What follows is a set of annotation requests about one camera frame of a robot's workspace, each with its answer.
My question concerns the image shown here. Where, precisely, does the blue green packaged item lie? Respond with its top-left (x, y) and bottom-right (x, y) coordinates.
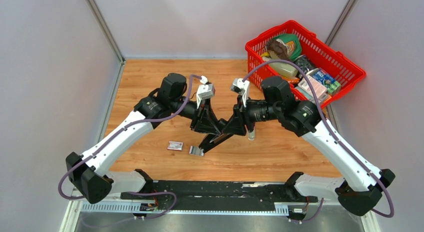
top-left (312, 68), bottom-right (342, 96)

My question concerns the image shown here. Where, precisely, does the red plastic basket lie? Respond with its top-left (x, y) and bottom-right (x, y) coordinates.
top-left (245, 20), bottom-right (367, 108)

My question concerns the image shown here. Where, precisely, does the black stapler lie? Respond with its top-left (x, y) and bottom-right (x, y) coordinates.
top-left (198, 133), bottom-right (233, 154)

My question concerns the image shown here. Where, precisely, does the pink packaged item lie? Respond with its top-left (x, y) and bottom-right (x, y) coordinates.
top-left (297, 74), bottom-right (328, 102)

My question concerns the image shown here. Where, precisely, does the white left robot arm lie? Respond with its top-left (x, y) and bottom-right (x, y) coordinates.
top-left (59, 73), bottom-right (220, 204)

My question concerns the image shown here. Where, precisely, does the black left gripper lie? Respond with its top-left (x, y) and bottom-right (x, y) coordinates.
top-left (170, 98), bottom-right (222, 137)

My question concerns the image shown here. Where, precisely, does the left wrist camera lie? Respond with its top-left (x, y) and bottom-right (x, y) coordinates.
top-left (196, 75), bottom-right (216, 109)

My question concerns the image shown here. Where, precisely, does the green brown snack bag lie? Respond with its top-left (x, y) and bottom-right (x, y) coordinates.
top-left (265, 33), bottom-right (302, 62)

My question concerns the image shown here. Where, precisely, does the pale plastic bottle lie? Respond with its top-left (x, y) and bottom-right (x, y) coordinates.
top-left (268, 62), bottom-right (298, 79)

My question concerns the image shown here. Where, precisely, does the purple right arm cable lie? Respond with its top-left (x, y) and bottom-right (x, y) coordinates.
top-left (241, 59), bottom-right (395, 223)

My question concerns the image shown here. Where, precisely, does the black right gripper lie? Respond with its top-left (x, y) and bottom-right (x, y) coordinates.
top-left (223, 94), bottom-right (281, 136)

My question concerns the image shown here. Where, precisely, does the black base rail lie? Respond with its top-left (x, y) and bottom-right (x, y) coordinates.
top-left (141, 180), bottom-right (319, 212)

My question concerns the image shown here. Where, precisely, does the grey white stapler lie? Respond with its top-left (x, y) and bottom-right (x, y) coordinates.
top-left (247, 129), bottom-right (256, 141)

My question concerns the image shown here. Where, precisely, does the dark foil packet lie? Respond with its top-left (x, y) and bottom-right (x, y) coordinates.
top-left (294, 54), bottom-right (317, 74)

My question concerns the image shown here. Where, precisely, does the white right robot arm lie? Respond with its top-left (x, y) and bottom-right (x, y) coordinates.
top-left (223, 76), bottom-right (395, 216)

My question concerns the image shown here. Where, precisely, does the white red staple box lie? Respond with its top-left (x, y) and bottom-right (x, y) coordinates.
top-left (167, 141), bottom-right (184, 151)

